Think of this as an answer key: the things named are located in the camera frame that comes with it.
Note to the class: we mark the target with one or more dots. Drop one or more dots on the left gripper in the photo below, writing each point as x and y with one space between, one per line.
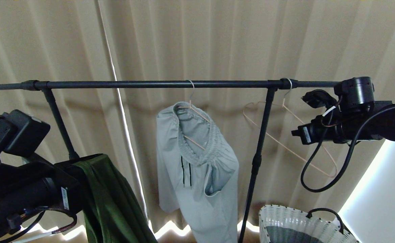
25 195

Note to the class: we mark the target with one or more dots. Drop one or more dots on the green garment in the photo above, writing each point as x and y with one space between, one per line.
109 202

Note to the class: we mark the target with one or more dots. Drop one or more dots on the black clothes rack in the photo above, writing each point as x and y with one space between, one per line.
133 84

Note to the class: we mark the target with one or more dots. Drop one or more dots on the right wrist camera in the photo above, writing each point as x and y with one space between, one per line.
317 98

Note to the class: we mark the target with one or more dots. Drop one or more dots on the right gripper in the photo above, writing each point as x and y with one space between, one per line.
336 132

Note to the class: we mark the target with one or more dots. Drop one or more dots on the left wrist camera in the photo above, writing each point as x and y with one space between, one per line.
25 133

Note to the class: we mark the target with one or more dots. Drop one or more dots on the pink clothes hanger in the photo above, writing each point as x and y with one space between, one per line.
197 114
278 141

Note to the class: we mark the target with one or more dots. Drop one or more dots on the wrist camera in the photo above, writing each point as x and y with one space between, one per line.
317 98
25 133

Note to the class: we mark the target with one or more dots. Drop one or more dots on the pale grey shorts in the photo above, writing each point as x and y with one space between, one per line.
200 202

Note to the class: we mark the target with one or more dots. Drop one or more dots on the beige curtain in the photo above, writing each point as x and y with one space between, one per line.
217 37

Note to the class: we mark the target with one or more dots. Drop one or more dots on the white laundry basket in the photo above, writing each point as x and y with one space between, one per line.
285 219

